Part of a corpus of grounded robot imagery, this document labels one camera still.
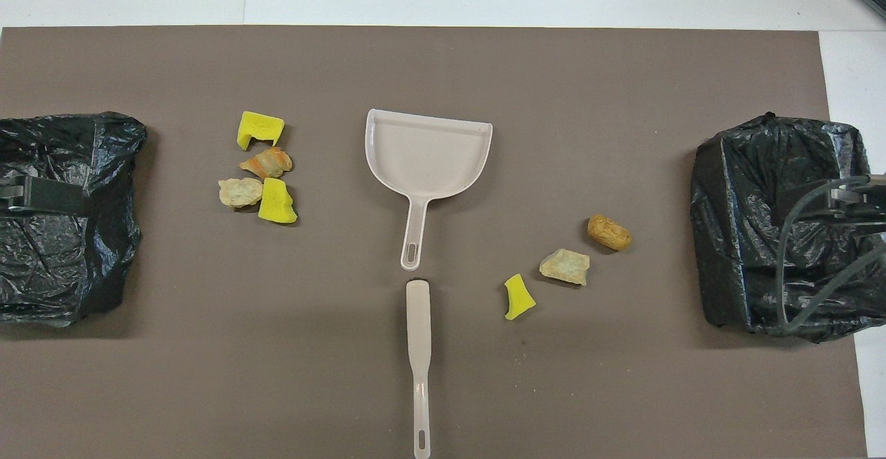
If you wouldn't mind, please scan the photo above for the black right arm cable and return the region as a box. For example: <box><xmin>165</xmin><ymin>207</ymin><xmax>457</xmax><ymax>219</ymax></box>
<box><xmin>774</xmin><ymin>175</ymin><xmax>886</xmax><ymax>330</ymax></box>

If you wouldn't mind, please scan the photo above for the yellow green-backed sponge piece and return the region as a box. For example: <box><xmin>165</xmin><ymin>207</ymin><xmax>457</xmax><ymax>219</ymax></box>
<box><xmin>258</xmin><ymin>178</ymin><xmax>299</xmax><ymax>224</ymax></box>

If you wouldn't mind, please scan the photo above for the brown potato shaped foam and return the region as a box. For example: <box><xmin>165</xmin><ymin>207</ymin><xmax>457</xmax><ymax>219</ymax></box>
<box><xmin>588</xmin><ymin>214</ymin><xmax>633</xmax><ymax>251</ymax></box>

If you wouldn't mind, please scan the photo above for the orange striped sponge chunk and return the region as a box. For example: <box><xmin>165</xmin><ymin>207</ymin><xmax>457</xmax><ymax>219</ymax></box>
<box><xmin>239</xmin><ymin>147</ymin><xmax>293</xmax><ymax>179</ymax></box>

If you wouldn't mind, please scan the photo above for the pale beige sponge chunk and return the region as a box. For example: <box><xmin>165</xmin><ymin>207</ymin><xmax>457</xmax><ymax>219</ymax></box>
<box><xmin>218</xmin><ymin>177</ymin><xmax>264</xmax><ymax>208</ymax></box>

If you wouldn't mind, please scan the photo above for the beige hand brush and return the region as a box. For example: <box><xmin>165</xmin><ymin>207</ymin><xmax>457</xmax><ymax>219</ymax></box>
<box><xmin>406</xmin><ymin>279</ymin><xmax>432</xmax><ymax>459</ymax></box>

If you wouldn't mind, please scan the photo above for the yellow notched sponge piece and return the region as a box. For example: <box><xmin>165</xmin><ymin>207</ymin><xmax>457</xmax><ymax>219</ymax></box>
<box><xmin>236</xmin><ymin>111</ymin><xmax>286</xmax><ymax>152</ymax></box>

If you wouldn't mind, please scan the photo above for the brown table mat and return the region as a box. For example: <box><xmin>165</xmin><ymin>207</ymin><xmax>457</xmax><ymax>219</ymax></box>
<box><xmin>0</xmin><ymin>26</ymin><xmax>869</xmax><ymax>459</ymax></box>

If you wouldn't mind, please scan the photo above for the small curved yellow sponge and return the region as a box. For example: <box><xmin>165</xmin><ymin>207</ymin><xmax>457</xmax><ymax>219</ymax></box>
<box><xmin>504</xmin><ymin>273</ymin><xmax>537</xmax><ymax>321</ymax></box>

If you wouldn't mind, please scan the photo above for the beige plastic dustpan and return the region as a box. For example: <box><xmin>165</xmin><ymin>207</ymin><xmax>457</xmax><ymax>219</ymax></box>
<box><xmin>365</xmin><ymin>108</ymin><xmax>494</xmax><ymax>271</ymax></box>

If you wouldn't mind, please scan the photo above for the black bag lined bin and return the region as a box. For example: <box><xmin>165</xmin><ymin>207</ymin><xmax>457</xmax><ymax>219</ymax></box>
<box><xmin>0</xmin><ymin>111</ymin><xmax>149</xmax><ymax>328</ymax></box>
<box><xmin>690</xmin><ymin>113</ymin><xmax>886</xmax><ymax>344</ymax></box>

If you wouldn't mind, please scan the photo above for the pale angular foam chunk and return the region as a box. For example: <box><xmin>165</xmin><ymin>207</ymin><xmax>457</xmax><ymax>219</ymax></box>
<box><xmin>539</xmin><ymin>249</ymin><xmax>591</xmax><ymax>287</ymax></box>

